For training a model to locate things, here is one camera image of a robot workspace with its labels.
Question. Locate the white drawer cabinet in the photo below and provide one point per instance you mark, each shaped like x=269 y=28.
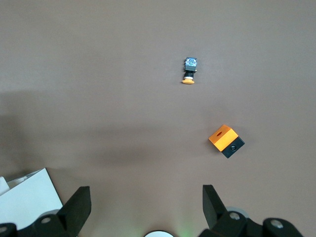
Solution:
x=29 y=195

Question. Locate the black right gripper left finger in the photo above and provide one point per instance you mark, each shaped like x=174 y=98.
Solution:
x=71 y=214

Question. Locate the orange-capped push button switch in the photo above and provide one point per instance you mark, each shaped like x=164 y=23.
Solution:
x=190 y=66

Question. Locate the orange and black button housing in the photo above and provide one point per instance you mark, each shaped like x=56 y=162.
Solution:
x=222 y=139

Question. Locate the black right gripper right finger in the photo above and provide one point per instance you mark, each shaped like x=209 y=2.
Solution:
x=217 y=217

